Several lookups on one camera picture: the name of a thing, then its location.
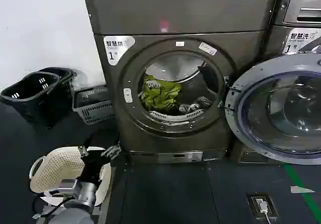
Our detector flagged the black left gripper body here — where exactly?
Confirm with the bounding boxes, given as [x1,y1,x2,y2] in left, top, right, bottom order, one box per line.
[79,148,111,183]

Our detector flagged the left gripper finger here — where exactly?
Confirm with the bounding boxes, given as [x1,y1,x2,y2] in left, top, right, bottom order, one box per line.
[100,144,121,160]
[77,145,89,157]

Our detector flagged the white perforated laundry basket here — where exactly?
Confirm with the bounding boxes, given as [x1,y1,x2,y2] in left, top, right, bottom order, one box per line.
[28,146,113,207]

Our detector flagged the grey slotted plastic basket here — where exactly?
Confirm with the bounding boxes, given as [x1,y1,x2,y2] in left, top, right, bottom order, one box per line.
[72,85,116,126]

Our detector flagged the black plastic laundry basket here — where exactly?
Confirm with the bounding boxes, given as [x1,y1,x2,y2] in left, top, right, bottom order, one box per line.
[0,72,63,130]
[37,67,76,109]

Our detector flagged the green garment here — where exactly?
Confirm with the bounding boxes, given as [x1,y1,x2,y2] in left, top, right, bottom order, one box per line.
[140,74,182,110]

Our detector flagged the dark grey garment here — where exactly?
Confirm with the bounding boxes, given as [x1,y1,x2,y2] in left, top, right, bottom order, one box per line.
[179,95,213,114]

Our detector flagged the round glass dryer door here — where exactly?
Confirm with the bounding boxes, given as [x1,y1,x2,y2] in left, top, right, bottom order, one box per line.
[224,54,321,166]

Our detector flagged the grey front-loading dryer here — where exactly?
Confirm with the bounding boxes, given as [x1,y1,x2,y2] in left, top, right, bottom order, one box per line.
[84,0,278,164]

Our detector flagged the floor power socket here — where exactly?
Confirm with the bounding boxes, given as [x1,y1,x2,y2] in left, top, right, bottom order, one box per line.
[246,192,278,216]

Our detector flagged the white paper scrap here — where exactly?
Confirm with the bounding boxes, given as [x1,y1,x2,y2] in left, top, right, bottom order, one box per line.
[290,185,315,194]

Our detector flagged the green floor tape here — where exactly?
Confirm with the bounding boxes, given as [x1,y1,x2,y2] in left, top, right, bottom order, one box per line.
[283,163,321,224]

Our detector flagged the grey washing machine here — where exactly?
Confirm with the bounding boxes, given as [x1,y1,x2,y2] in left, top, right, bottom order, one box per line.
[229,0,321,165]

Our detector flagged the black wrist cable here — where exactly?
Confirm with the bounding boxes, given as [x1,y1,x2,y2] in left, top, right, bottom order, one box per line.
[32,193,77,220]

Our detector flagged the white plug with cable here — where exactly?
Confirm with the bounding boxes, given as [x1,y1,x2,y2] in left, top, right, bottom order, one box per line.
[255,197,274,224]

